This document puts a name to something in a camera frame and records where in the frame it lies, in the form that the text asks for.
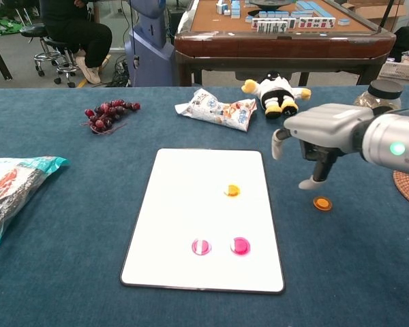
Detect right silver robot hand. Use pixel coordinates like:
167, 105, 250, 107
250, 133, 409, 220
271, 103, 376, 190

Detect orange disc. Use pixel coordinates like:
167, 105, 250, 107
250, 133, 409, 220
224, 184, 242, 199
313, 196, 333, 212

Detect pink disc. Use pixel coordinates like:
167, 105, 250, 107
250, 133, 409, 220
230, 236, 252, 256
191, 238, 213, 256

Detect white rectangular magnetic board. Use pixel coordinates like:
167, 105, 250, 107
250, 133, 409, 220
119, 147, 286, 295

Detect black white plush toy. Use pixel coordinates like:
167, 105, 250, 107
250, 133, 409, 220
241, 70, 312, 120

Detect glass jar with black lid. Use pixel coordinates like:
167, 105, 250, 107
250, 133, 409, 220
353, 80, 405, 110

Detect white plastic basket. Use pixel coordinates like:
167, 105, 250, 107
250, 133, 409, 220
378, 61, 409, 82

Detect brown mahjong table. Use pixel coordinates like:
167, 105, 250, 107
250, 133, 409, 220
173, 0, 397, 87

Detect mahjong tile row red marks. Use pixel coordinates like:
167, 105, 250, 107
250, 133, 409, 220
298, 16, 337, 29

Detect white crumpled snack bag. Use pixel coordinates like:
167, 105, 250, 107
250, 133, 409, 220
175, 88, 258, 133

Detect mahjong tile row dark faces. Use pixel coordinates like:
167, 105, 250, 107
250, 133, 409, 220
252, 17, 298, 34

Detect short blue backed tile row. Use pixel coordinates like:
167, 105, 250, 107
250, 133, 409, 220
295, 1, 325, 12

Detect long blue backed tile row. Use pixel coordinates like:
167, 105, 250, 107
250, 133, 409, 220
245, 10, 314, 18

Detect stack of blue mahjong tiles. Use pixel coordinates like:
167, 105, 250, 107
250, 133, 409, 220
215, 0, 242, 18

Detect bunch of red grapes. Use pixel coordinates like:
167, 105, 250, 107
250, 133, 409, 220
80, 98, 142, 136

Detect seated person in black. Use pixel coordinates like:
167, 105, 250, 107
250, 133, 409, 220
40, 0, 113, 85

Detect chrome stool with black seat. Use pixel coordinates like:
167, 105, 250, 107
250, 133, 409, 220
42, 36, 81, 89
19, 23, 61, 78

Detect blue table cloth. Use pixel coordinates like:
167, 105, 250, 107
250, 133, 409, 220
0, 87, 409, 327

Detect teal edged noodle package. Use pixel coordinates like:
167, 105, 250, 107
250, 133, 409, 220
0, 155, 71, 247

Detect green leafy pile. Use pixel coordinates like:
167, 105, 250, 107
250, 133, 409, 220
0, 18, 25, 37

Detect blue machine pedestal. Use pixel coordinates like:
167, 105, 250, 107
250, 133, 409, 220
124, 0, 176, 88

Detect tangle of black floor cables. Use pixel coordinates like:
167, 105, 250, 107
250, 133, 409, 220
107, 59, 132, 88

